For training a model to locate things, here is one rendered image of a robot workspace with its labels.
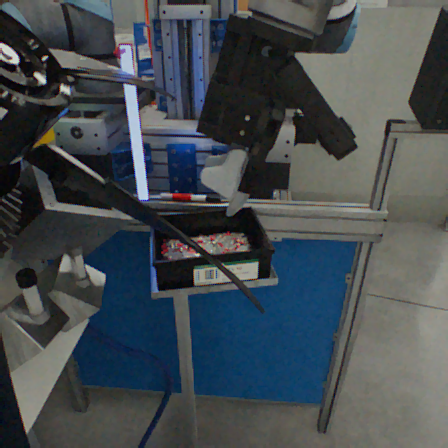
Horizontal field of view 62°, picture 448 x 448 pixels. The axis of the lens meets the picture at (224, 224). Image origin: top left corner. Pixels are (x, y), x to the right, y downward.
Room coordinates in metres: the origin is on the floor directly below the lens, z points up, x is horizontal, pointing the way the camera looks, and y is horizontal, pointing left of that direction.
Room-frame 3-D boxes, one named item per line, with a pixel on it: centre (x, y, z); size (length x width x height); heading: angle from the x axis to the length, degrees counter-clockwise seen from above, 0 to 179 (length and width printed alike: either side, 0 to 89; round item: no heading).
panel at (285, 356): (0.77, 0.08, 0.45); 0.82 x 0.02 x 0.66; 85
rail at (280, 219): (0.77, 0.08, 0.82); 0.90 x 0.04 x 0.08; 85
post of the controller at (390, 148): (0.73, -0.34, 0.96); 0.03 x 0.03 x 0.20; 85
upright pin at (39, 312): (0.30, 0.20, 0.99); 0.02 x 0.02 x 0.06
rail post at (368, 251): (0.73, -0.34, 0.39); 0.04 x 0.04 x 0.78; 85
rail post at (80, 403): (0.81, 0.51, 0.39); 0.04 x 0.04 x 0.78; 85
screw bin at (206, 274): (0.60, 0.03, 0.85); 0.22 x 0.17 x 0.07; 101
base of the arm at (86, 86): (1.15, 0.36, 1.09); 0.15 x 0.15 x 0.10
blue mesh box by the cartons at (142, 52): (7.72, 0.99, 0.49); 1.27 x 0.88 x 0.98; 162
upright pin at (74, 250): (0.39, 0.19, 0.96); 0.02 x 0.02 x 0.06
